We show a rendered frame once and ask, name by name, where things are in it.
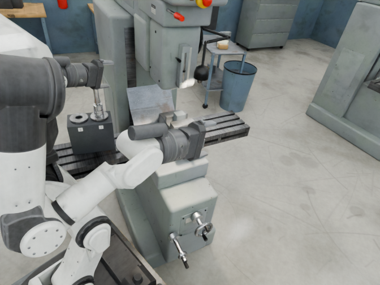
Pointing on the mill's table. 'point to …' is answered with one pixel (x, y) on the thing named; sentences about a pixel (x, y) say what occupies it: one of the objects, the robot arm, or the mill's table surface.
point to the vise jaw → (180, 123)
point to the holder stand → (90, 132)
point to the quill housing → (163, 44)
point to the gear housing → (195, 16)
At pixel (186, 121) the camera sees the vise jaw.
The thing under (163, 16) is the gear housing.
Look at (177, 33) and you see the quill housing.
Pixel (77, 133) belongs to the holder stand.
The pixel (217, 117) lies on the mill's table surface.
